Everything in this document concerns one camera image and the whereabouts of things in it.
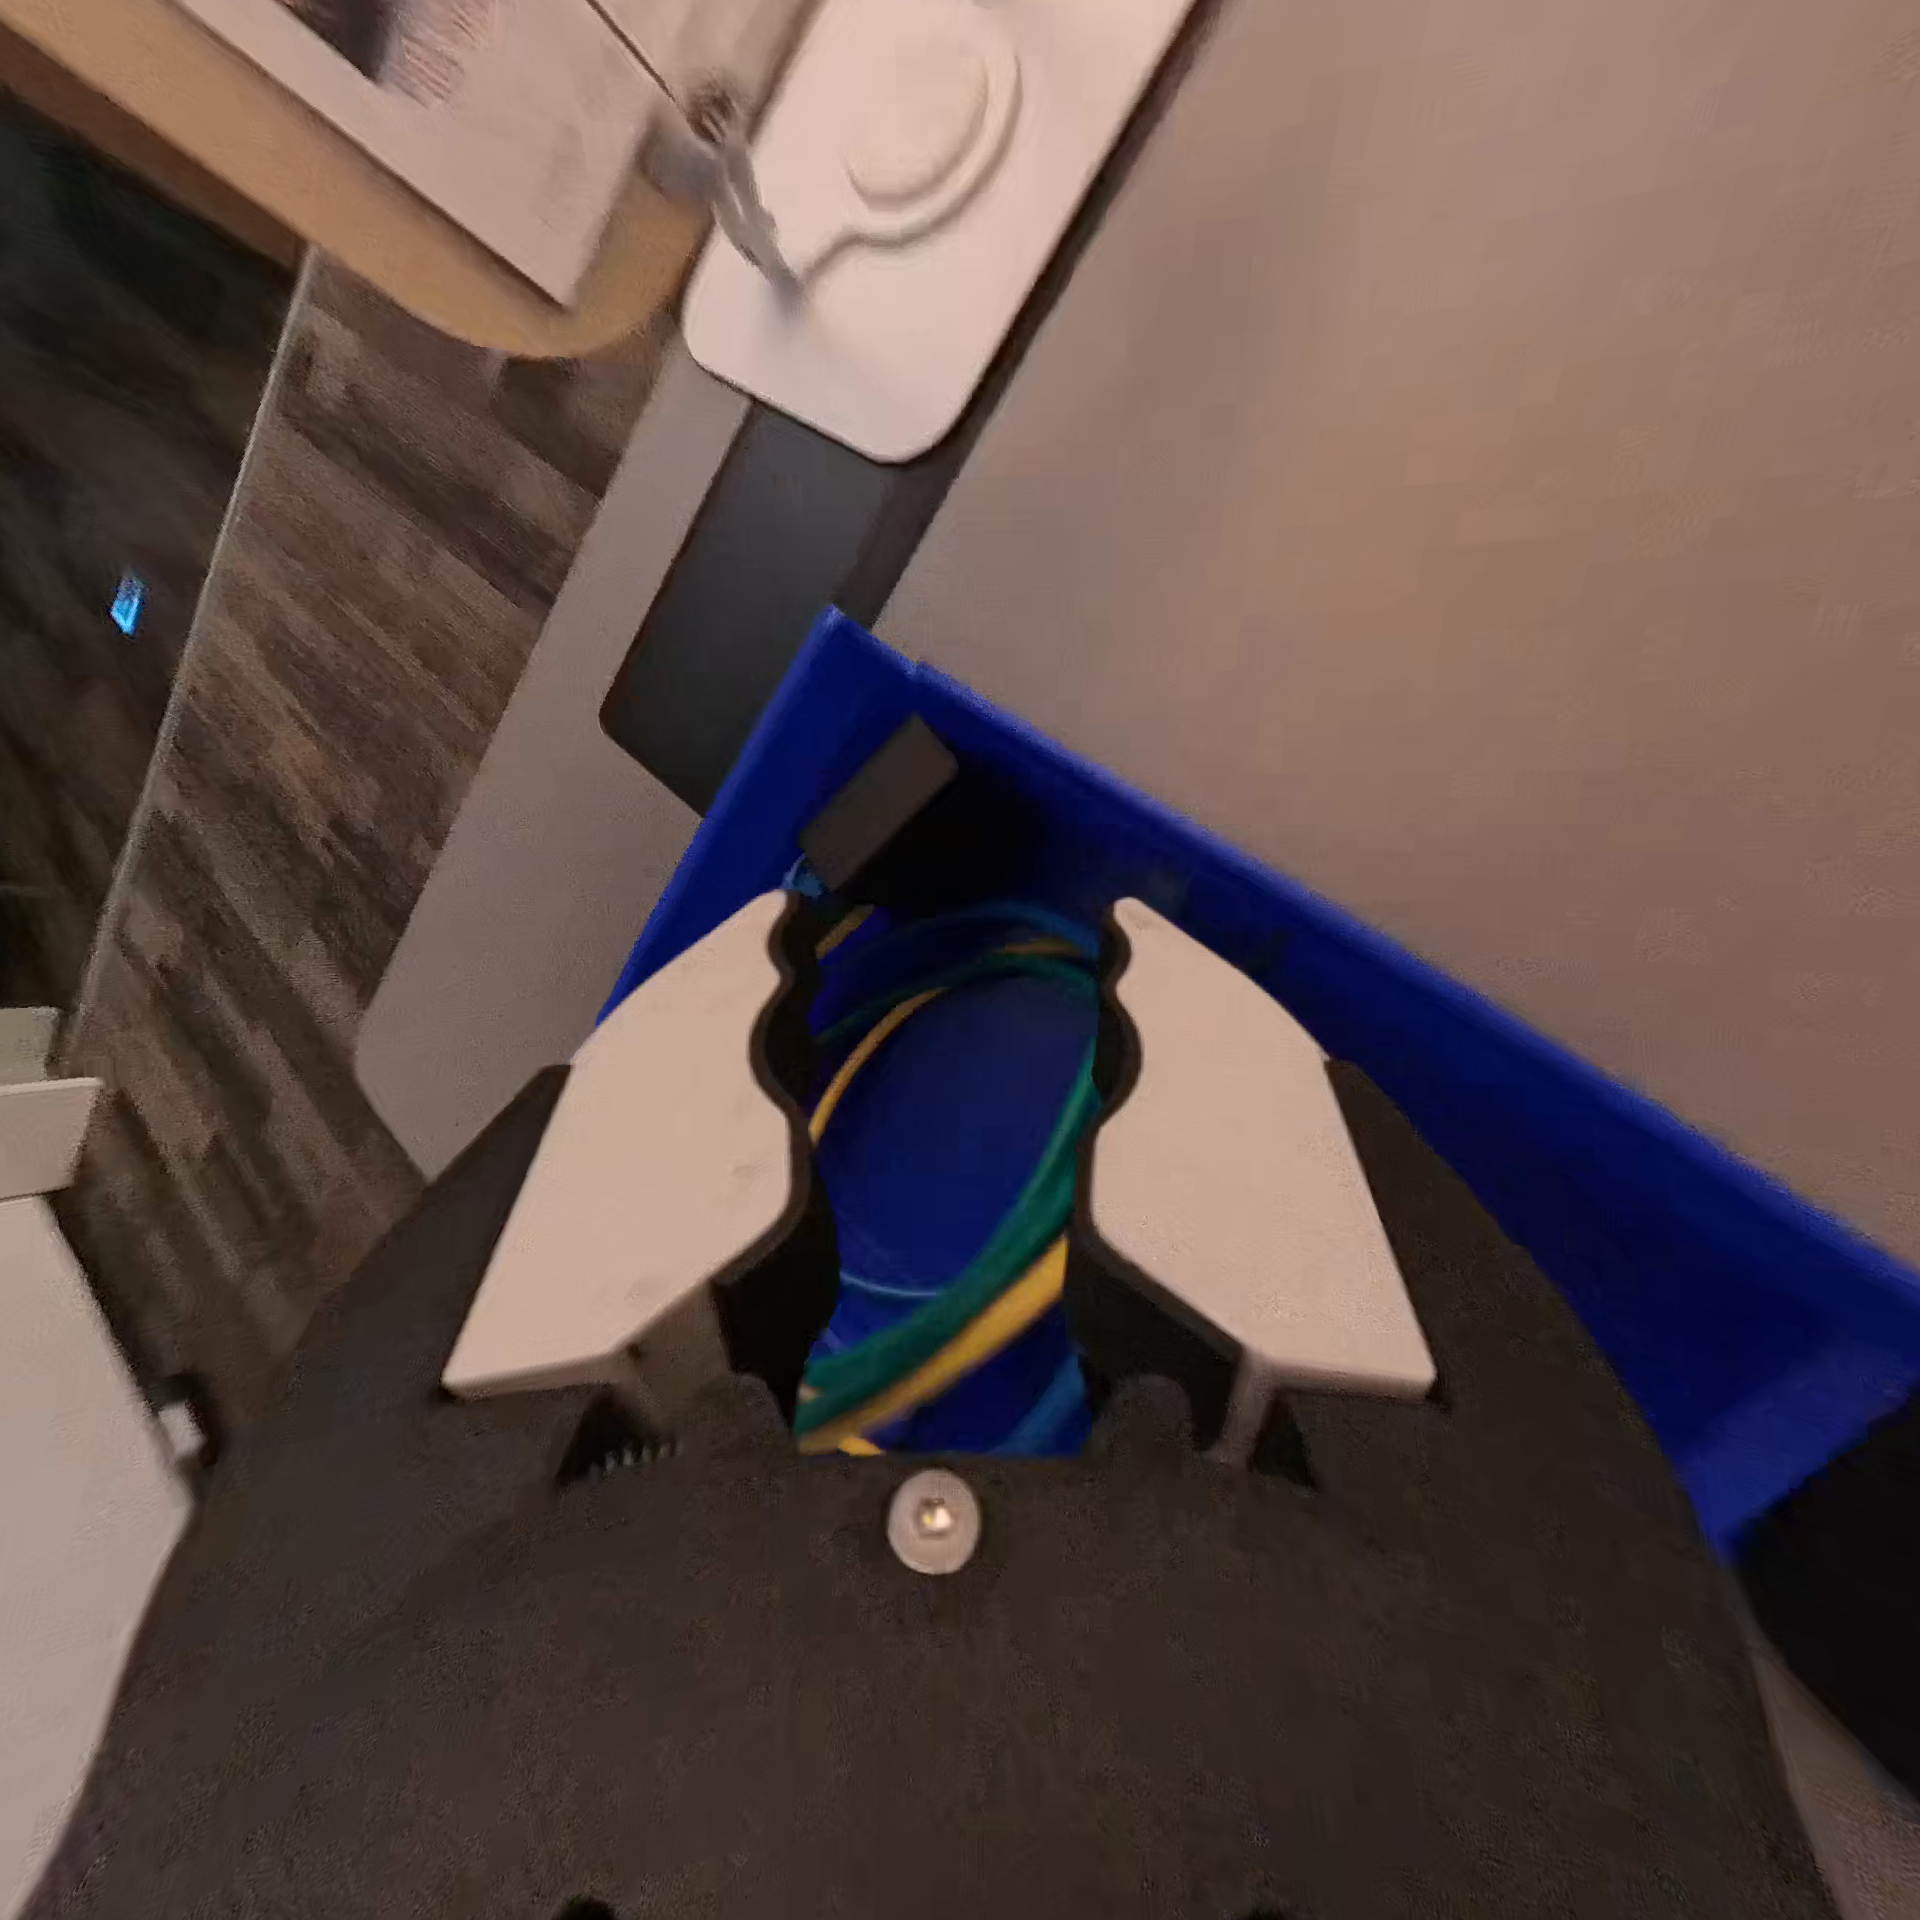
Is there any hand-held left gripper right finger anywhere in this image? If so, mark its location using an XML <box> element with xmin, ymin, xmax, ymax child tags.
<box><xmin>1060</xmin><ymin>898</ymin><xmax>1442</xmax><ymax>1465</ymax></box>

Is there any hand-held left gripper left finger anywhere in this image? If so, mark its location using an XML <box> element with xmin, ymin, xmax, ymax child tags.
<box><xmin>441</xmin><ymin>890</ymin><xmax>839</xmax><ymax>1440</ymax></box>

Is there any green ethernet cable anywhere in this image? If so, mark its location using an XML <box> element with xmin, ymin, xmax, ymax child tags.
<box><xmin>793</xmin><ymin>952</ymin><xmax>1112</xmax><ymax>1433</ymax></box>

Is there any blue plastic bin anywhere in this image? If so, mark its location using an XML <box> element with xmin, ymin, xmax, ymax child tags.
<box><xmin>596</xmin><ymin>603</ymin><xmax>1920</xmax><ymax>1565</ymax></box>

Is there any blue ethernet cable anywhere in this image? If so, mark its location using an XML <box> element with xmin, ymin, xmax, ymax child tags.
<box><xmin>781</xmin><ymin>854</ymin><xmax>1109</xmax><ymax>1457</ymax></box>

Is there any yellow ethernet cable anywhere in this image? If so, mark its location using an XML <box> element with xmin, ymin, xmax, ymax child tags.
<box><xmin>793</xmin><ymin>901</ymin><xmax>1093</xmax><ymax>1457</ymax></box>

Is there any black network switch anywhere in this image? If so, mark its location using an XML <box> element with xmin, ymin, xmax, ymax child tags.
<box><xmin>800</xmin><ymin>716</ymin><xmax>963</xmax><ymax>896</ymax></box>

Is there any wooden display board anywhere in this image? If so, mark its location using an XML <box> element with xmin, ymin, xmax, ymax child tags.
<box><xmin>0</xmin><ymin>0</ymin><xmax>707</xmax><ymax>362</ymax></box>

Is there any instruction poster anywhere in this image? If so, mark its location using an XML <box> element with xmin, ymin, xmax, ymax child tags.
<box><xmin>180</xmin><ymin>0</ymin><xmax>679</xmax><ymax>304</ymax></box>

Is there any dark table cable hatch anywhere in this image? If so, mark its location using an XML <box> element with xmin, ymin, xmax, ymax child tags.
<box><xmin>596</xmin><ymin>401</ymin><xmax>904</xmax><ymax>821</ymax></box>

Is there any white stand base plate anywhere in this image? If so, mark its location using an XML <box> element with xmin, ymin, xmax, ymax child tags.
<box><xmin>679</xmin><ymin>0</ymin><xmax>1206</xmax><ymax>467</ymax></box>

